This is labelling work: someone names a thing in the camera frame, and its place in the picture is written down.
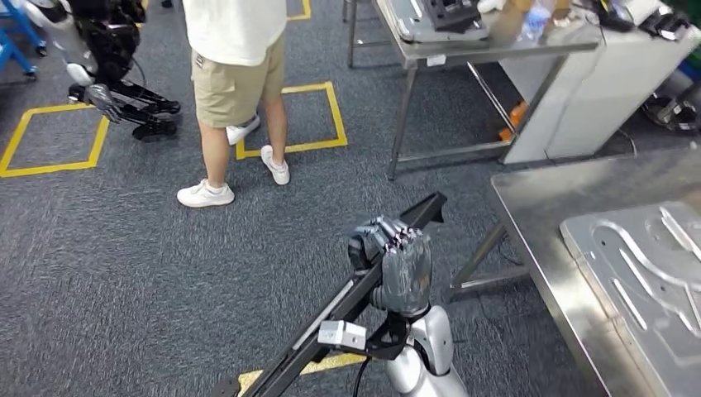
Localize black and white humanoid robot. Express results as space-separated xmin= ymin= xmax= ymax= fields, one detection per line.
xmin=21 ymin=0 xmax=183 ymax=144

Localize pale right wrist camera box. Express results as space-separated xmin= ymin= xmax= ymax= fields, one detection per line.
xmin=317 ymin=320 xmax=368 ymax=352

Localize clear plastic water bottle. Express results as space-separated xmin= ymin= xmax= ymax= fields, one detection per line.
xmin=517 ymin=0 xmax=557 ymax=44

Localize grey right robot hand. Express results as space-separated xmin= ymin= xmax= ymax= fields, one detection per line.
xmin=347 ymin=215 xmax=434 ymax=319

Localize white cabinet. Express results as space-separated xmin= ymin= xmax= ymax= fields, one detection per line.
xmin=499 ymin=22 xmax=701 ymax=166

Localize large stamped metal panel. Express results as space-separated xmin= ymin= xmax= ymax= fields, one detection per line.
xmin=558 ymin=199 xmax=701 ymax=397

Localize yellow floor tape square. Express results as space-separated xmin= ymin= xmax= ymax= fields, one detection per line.
xmin=235 ymin=80 xmax=350 ymax=161
xmin=236 ymin=352 xmax=369 ymax=397
xmin=286 ymin=0 xmax=313 ymax=23
xmin=0 ymin=103 xmax=111 ymax=179

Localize steel side table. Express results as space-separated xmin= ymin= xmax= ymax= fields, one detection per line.
xmin=343 ymin=0 xmax=602 ymax=182

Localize orange object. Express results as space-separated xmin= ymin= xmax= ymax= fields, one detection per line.
xmin=497 ymin=100 xmax=531 ymax=144

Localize steel workbench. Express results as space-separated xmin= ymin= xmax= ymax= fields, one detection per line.
xmin=446 ymin=145 xmax=701 ymax=397

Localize blue metal rack with casters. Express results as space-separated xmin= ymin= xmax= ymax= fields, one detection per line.
xmin=0 ymin=0 xmax=50 ymax=78

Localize black plastic plate part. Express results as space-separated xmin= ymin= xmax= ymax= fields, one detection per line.
xmin=210 ymin=191 xmax=449 ymax=397

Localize black devices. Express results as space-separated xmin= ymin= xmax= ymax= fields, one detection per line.
xmin=594 ymin=0 xmax=694 ymax=44

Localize brown cardboard box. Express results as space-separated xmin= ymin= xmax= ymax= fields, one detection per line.
xmin=489 ymin=0 xmax=535 ymax=48

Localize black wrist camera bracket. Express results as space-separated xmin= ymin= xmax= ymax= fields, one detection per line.
xmin=364 ymin=312 xmax=417 ymax=363

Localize person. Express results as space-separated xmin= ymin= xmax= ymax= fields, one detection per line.
xmin=176 ymin=0 xmax=291 ymax=209

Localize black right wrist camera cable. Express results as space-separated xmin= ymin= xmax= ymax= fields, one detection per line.
xmin=351 ymin=356 xmax=374 ymax=397

